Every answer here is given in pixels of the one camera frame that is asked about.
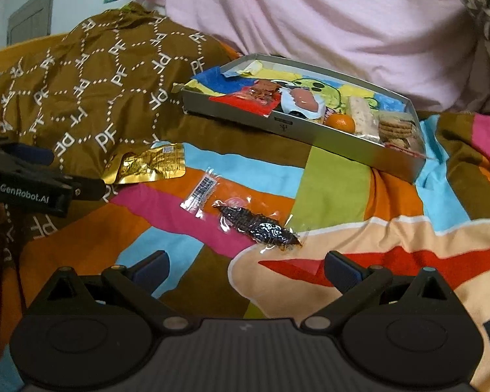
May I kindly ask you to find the white sausage packet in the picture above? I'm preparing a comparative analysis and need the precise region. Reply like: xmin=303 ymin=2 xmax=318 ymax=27
xmin=278 ymin=86 xmax=327 ymax=120

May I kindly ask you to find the puffed rice bar packet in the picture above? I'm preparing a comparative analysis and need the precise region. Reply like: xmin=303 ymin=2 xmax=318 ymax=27
xmin=348 ymin=96 xmax=382 ymax=141

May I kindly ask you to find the gold foil snack packet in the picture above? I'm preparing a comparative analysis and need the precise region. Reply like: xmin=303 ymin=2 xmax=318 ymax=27
xmin=103 ymin=142 xmax=187 ymax=185

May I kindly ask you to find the pink cloth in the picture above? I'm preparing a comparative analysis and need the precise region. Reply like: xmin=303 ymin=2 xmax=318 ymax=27
xmin=133 ymin=0 xmax=486 ymax=113

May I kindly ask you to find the clear packet with dark snack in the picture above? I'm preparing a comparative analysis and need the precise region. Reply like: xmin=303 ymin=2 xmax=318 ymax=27
xmin=181 ymin=167 xmax=309 ymax=251

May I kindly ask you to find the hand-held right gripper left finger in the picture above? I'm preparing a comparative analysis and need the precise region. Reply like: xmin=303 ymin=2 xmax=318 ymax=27
xmin=26 ymin=250 xmax=187 ymax=332

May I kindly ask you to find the orange mandarin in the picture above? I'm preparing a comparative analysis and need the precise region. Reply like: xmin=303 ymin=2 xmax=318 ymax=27
xmin=324 ymin=114 xmax=356 ymax=134

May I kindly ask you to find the grey door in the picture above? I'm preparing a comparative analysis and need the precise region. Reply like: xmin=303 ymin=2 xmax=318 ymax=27
xmin=7 ymin=0 xmax=57 ymax=45

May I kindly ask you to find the round biscuits packet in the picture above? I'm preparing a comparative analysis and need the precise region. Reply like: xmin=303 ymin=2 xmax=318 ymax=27
xmin=378 ymin=114 xmax=427 ymax=158

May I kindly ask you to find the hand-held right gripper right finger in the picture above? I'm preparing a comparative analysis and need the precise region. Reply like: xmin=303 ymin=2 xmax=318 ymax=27
xmin=301 ymin=251 xmax=463 ymax=331

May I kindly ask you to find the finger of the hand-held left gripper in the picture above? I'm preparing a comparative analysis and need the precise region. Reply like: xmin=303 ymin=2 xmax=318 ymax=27
xmin=45 ymin=171 xmax=107 ymax=200
xmin=0 ymin=134 xmax=55 ymax=171

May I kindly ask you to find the red clear-window snack packet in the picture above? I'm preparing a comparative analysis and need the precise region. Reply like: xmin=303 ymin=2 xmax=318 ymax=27
xmin=208 ymin=79 xmax=282 ymax=118

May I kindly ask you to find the cartoon drawing paper liner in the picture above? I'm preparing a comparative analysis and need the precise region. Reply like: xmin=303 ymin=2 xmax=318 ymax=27
xmin=188 ymin=59 xmax=407 ymax=115

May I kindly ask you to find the grey metal tray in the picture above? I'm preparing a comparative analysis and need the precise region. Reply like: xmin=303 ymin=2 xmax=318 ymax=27
xmin=171 ymin=53 xmax=428 ymax=184

